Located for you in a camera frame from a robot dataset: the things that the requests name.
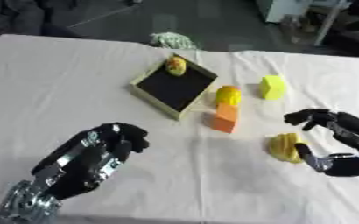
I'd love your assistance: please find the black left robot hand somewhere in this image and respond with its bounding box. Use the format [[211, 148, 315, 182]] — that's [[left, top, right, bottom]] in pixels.
[[29, 122, 152, 201]]

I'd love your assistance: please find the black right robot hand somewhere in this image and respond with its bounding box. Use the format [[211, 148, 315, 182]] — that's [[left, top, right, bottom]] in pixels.
[[282, 108, 359, 178]]

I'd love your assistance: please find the tan cardboard box black inside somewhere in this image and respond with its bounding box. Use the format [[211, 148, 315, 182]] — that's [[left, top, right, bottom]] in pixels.
[[129, 52, 220, 122]]

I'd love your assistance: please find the yellow toy banana bunch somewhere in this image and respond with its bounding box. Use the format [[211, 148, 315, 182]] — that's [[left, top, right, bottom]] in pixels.
[[266, 132, 308, 165]]

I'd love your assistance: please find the yellow green block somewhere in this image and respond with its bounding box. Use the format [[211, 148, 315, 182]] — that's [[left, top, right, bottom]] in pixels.
[[259, 74, 289, 101]]

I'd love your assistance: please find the white table leg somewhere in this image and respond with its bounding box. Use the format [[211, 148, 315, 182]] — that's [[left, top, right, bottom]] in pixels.
[[313, 0, 348, 47]]

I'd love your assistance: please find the orange rectangular block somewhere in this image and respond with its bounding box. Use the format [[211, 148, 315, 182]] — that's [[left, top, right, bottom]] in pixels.
[[208, 102, 241, 135]]

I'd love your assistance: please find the yellow red toy fruit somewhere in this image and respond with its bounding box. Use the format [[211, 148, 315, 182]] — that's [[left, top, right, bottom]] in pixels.
[[164, 55, 189, 78]]

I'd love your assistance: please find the white cabinet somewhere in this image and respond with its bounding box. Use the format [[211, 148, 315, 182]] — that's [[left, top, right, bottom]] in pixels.
[[254, 0, 314, 24]]

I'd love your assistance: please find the green white patterned bag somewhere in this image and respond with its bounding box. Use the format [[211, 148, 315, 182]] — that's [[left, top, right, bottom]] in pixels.
[[147, 31, 198, 50]]

